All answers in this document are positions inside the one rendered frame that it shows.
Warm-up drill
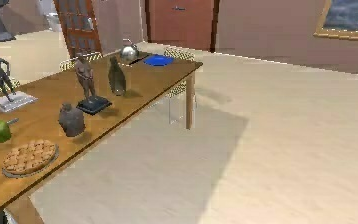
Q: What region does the brown figure on black base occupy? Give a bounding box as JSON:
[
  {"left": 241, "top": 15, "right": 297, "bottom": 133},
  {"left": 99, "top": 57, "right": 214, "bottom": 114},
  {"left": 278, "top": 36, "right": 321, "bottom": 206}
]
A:
[{"left": 74, "top": 53, "right": 113, "bottom": 116}]

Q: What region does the dark figure on white base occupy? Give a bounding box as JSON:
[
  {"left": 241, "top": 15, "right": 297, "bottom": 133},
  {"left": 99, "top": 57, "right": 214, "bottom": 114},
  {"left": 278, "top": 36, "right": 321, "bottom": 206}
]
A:
[{"left": 0, "top": 51, "right": 39, "bottom": 113}]

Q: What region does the blue plate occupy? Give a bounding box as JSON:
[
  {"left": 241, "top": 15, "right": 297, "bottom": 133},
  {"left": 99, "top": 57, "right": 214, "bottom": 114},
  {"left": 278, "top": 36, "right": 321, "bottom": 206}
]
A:
[{"left": 143, "top": 54, "right": 175, "bottom": 67}]

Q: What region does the brown wooden table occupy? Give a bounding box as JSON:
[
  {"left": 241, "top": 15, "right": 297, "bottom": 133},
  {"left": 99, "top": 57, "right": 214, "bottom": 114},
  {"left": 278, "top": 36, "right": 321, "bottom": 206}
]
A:
[{"left": 0, "top": 52, "right": 204, "bottom": 224}]

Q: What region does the dark grey-green bottle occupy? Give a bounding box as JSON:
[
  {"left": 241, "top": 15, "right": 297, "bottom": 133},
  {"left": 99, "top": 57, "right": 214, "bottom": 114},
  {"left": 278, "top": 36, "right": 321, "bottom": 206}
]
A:
[{"left": 107, "top": 55, "right": 128, "bottom": 97}]

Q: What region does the silver kettle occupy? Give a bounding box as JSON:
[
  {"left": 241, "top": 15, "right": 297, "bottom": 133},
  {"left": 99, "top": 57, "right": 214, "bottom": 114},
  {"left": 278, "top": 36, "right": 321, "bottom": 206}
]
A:
[{"left": 119, "top": 38, "right": 141, "bottom": 63}]

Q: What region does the brown room door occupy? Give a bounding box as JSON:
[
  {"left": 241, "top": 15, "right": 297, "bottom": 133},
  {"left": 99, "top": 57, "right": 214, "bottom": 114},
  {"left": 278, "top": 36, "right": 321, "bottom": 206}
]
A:
[{"left": 144, "top": 0, "right": 220, "bottom": 53}]

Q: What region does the brown glass-paned door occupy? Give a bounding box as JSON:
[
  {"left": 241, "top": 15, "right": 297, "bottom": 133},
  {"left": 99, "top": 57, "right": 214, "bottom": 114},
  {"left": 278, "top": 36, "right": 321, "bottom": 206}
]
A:
[{"left": 52, "top": 0, "right": 104, "bottom": 59}]

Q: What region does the lattice pie on plate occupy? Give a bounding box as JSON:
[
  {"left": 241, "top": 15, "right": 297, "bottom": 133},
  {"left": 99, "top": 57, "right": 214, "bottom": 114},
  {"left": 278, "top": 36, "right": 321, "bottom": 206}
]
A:
[{"left": 1, "top": 139, "right": 60, "bottom": 179}]

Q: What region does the gold framed picture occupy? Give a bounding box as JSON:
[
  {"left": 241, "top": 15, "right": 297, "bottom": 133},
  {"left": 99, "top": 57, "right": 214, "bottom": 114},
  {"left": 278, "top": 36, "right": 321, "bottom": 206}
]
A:
[{"left": 313, "top": 0, "right": 358, "bottom": 43}]

